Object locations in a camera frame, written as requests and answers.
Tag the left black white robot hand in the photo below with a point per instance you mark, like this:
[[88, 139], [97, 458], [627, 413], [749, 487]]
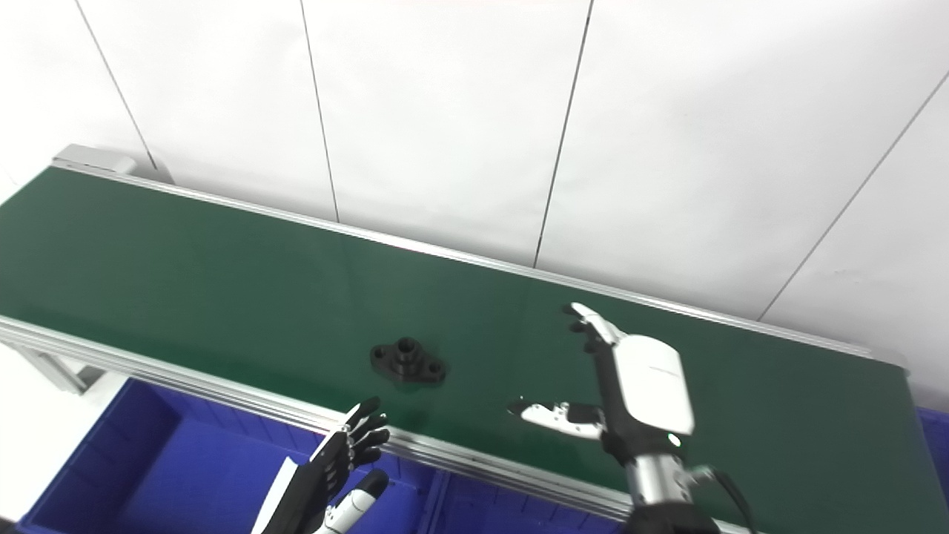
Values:
[[311, 493]]

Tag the black flanged machine part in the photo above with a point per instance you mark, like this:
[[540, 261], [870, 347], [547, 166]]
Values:
[[406, 361]]

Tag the green conveyor belt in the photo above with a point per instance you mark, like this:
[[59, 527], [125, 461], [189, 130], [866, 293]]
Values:
[[222, 282]]

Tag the grey conveyor support leg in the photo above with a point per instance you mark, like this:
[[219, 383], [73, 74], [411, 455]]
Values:
[[63, 369]]

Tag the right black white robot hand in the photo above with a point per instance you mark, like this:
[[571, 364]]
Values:
[[652, 386]]

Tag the grey conveyor end housing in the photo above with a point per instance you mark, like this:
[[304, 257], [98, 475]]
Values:
[[96, 159]]

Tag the blue plastic bin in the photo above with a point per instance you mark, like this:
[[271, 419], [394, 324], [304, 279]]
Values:
[[511, 515], [170, 475], [936, 445]]

